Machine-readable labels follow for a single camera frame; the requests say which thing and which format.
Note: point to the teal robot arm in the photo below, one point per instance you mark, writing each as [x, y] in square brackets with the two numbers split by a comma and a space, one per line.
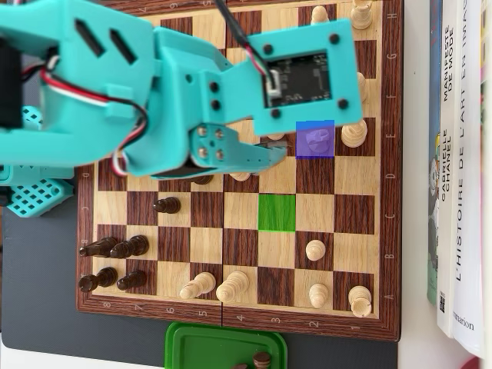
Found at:
[77, 127]

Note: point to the dark grey table mat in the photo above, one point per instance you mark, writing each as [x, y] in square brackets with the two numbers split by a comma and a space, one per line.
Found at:
[38, 288]

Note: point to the pink round object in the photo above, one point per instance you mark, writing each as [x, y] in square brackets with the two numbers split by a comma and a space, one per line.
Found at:
[478, 364]

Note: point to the light wooden rook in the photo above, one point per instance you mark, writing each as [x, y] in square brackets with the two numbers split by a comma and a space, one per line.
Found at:
[362, 15]
[360, 301]

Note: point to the light wooden pawn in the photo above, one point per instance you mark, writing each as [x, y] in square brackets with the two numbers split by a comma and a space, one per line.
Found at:
[276, 137]
[315, 250]
[318, 295]
[319, 13]
[241, 177]

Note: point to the light wooden bishop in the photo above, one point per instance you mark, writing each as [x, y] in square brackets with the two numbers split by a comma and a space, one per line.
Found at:
[362, 89]
[199, 285]

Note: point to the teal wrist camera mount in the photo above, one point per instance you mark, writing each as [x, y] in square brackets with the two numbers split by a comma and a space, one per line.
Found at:
[300, 34]

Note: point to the book with colourful page edge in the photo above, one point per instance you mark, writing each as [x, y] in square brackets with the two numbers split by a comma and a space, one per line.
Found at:
[486, 153]

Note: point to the light wooden king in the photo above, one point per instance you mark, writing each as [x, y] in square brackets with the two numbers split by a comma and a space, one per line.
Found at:
[353, 136]

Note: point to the dark wooden rook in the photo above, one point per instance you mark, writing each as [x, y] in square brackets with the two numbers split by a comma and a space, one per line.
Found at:
[99, 279]

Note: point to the teal illustrated book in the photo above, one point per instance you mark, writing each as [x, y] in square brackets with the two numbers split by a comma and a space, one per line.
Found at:
[433, 192]

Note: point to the captured dark wooden pawn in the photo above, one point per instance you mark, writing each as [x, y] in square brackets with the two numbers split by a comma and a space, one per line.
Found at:
[261, 359]
[242, 366]

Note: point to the light wooden knight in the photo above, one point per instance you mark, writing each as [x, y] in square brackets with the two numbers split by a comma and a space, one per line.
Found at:
[317, 141]

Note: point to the wooden folding chess board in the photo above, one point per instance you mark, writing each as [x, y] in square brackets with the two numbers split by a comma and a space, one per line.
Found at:
[276, 261]

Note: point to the dark wooden queen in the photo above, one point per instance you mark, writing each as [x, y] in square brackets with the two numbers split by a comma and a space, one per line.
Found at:
[203, 180]

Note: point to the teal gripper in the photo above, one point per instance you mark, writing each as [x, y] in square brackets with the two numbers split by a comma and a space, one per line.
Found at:
[181, 100]

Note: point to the white Gabrielle Chanel book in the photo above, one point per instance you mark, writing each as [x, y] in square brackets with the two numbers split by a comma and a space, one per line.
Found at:
[446, 153]

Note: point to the white art history book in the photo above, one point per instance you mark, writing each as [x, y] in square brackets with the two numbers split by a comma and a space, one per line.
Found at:
[467, 192]

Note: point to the green plastic tray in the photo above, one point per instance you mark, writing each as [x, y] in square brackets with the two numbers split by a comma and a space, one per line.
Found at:
[207, 346]

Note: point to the light wooden queen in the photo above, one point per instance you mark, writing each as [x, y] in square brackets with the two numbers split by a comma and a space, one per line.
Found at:
[232, 286]

